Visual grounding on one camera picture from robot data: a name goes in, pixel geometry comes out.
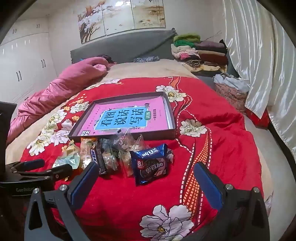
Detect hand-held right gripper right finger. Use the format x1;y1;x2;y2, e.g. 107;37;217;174
194;161;271;241

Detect blue cookie packet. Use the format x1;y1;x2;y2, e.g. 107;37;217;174
129;143;174;186

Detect pink book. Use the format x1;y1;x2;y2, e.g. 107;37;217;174
77;96;174;136

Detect white wardrobe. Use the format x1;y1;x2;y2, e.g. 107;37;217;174
0;22;58;105

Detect pale green snack packet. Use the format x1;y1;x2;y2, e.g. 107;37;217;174
52;142;81;169

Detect stack of folded clothes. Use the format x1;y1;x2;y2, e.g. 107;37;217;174
171;34;229;73

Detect red floral blanket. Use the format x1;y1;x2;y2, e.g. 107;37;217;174
20;76;264;241

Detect yellow snack packet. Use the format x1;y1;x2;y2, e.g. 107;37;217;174
80;137;98;171

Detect white satin curtain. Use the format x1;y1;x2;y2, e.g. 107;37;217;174
222;0;296;160

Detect beige bed sheet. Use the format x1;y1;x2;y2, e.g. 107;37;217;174
5;58;274;209

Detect pale blossom painting panel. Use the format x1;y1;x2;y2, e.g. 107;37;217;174
102;0;135;36

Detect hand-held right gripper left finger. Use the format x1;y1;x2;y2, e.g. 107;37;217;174
24;162;100;241

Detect red cloth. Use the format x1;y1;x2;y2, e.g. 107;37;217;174
245;108;270;128

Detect dark cardboard box tray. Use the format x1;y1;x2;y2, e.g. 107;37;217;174
68;91;176;142

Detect dark maroon cloth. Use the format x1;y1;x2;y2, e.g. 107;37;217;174
96;54;117;65

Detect beige landscape painting panel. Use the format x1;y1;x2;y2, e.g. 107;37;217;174
131;0;167;30

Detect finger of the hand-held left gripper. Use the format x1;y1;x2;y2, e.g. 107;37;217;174
47;164;73;181
5;159;46;173

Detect grey patterned pillow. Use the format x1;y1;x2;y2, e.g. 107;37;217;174
134;56;160;63

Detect floral fabric basket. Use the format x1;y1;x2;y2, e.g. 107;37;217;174
215;82;250;114

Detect pink quilt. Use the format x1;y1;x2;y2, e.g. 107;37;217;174
7;57;109;144

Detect clear dark-print snack packet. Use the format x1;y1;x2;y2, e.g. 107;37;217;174
99;138;121;172

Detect tree blossom painting panel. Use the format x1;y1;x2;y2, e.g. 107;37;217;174
77;0;107;44

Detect grey headboard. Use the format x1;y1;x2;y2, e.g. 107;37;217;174
70;28;177;64

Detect clear pastry packet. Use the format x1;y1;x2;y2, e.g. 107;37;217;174
132;134;147;154
115;132;136;178

